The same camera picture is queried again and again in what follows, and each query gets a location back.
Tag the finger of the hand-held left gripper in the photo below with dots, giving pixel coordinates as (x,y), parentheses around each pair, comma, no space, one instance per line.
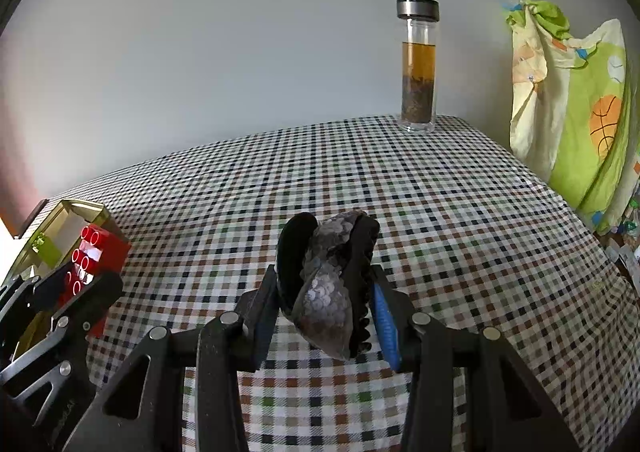
(45,289)
(100,297)

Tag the checkered tablecloth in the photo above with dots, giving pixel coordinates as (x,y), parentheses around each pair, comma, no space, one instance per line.
(475,232)

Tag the gold tin box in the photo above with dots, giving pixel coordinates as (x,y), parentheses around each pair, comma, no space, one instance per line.
(95,217)

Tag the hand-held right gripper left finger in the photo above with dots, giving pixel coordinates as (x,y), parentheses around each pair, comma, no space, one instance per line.
(264,327)

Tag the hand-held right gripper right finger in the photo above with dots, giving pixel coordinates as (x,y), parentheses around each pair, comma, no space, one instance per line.
(387,327)

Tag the red toy block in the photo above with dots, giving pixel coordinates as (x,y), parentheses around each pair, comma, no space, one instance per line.
(107,249)

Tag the green printed cloth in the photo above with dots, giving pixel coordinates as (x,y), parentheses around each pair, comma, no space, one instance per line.
(575,132)

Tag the scattered small clutter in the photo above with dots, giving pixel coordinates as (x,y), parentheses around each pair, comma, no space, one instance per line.
(625,242)

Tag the green soccer print block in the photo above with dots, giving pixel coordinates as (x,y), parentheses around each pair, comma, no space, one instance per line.
(46,248)

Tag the dark sequin hair clip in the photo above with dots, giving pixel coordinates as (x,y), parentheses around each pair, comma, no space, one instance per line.
(325,292)

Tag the dark flat bar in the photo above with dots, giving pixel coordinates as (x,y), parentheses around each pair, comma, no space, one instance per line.
(27,218)

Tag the white paper liner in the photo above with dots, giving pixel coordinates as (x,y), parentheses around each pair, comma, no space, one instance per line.
(75,232)

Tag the glass tea bottle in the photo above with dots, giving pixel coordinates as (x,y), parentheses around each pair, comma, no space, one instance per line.
(418,82)

